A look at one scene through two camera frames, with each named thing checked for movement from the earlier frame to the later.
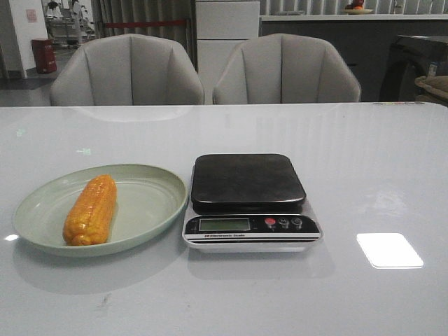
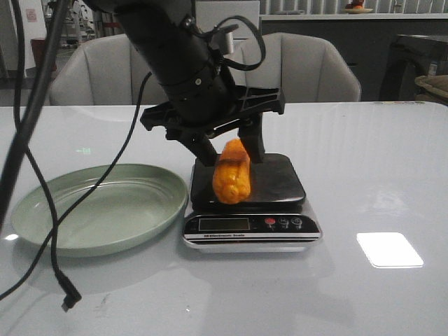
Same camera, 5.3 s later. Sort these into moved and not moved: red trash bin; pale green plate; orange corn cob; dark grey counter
Moved: orange corn cob
Not moved: pale green plate; dark grey counter; red trash bin
